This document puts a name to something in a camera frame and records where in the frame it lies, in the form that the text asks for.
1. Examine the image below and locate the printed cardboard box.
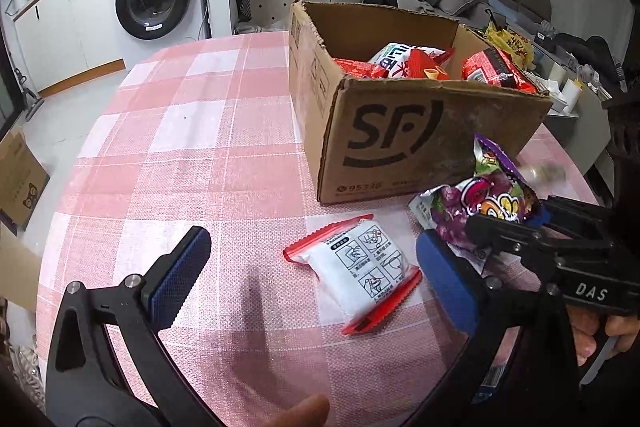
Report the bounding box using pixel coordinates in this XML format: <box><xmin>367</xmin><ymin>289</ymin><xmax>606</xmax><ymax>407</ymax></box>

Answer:
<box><xmin>0</xmin><ymin>127</ymin><xmax>51</xmax><ymax>233</ymax></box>

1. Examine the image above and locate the white base cabinet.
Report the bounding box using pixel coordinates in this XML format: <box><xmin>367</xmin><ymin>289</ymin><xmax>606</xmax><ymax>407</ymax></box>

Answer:
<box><xmin>12</xmin><ymin>0</ymin><xmax>126</xmax><ymax>95</ymax></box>

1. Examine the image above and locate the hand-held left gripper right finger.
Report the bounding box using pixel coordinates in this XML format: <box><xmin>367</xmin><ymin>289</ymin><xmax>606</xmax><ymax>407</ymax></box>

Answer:
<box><xmin>405</xmin><ymin>232</ymin><xmax>581</xmax><ymax>427</ymax></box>

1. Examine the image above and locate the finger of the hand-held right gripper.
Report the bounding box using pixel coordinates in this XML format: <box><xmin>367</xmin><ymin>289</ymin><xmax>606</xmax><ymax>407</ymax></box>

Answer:
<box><xmin>465</xmin><ymin>213</ymin><xmax>561</xmax><ymax>269</ymax></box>
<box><xmin>531</xmin><ymin>196</ymin><xmax>610</xmax><ymax>240</ymax></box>

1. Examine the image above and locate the person's right hand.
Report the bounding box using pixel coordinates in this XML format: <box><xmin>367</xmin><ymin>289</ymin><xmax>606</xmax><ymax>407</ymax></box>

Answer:
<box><xmin>565</xmin><ymin>306</ymin><xmax>640</xmax><ymax>368</ymax></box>

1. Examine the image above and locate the person's left hand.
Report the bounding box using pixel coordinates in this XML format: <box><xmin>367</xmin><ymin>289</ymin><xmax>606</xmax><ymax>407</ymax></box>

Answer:
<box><xmin>262</xmin><ymin>394</ymin><xmax>331</xmax><ymax>427</ymax></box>

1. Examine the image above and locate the puffy red snack packet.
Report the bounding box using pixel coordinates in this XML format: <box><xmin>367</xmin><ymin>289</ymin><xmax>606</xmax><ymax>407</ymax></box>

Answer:
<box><xmin>460</xmin><ymin>48</ymin><xmax>541</xmax><ymax>95</ymax></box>

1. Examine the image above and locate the blue snack packet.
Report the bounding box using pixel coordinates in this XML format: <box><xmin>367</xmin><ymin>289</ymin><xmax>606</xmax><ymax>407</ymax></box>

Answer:
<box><xmin>475</xmin><ymin>352</ymin><xmax>511</xmax><ymax>403</ymax></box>

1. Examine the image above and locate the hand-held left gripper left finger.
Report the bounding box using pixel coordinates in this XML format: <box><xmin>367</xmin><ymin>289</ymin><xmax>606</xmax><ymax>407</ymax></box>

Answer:
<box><xmin>45</xmin><ymin>226</ymin><xmax>221</xmax><ymax>427</ymax></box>

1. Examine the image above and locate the black jacket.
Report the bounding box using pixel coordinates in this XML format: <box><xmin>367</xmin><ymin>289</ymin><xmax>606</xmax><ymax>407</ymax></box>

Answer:
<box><xmin>555</xmin><ymin>32</ymin><xmax>631</xmax><ymax>92</ymax></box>

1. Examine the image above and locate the large purple snack packet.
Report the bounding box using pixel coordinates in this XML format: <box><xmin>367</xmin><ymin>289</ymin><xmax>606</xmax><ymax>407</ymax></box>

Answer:
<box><xmin>409</xmin><ymin>133</ymin><xmax>543</xmax><ymax>268</ymax></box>

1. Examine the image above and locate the grey mop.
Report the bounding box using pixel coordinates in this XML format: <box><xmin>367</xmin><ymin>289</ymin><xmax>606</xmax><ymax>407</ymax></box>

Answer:
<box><xmin>10</xmin><ymin>52</ymin><xmax>43</xmax><ymax>122</ymax></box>

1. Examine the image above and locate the yellow plastic bag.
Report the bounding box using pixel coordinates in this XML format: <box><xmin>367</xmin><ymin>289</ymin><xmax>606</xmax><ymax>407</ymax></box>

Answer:
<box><xmin>482</xmin><ymin>22</ymin><xmax>536</xmax><ymax>70</ymax></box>

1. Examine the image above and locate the pink checked tablecloth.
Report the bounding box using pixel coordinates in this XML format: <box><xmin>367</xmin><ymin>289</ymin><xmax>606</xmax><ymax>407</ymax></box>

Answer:
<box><xmin>35</xmin><ymin>31</ymin><xmax>601</xmax><ymax>427</ymax></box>

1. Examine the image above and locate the white coffee table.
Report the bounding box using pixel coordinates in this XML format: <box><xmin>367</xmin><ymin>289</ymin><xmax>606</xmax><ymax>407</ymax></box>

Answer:
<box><xmin>525</xmin><ymin>42</ymin><xmax>616</xmax><ymax>178</ymax></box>

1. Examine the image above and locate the brown cardboard box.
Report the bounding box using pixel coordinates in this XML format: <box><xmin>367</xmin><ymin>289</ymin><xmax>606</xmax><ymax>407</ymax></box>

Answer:
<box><xmin>287</xmin><ymin>0</ymin><xmax>553</xmax><ymax>206</ymax></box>

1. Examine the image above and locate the white packet with red edges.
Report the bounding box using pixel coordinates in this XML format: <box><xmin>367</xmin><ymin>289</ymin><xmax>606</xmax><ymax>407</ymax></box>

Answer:
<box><xmin>282</xmin><ymin>213</ymin><xmax>423</xmax><ymax>336</ymax></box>

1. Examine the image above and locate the white paper roll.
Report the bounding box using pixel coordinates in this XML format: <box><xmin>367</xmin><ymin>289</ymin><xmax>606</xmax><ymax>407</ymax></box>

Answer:
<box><xmin>562</xmin><ymin>79</ymin><xmax>583</xmax><ymax>115</ymax></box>

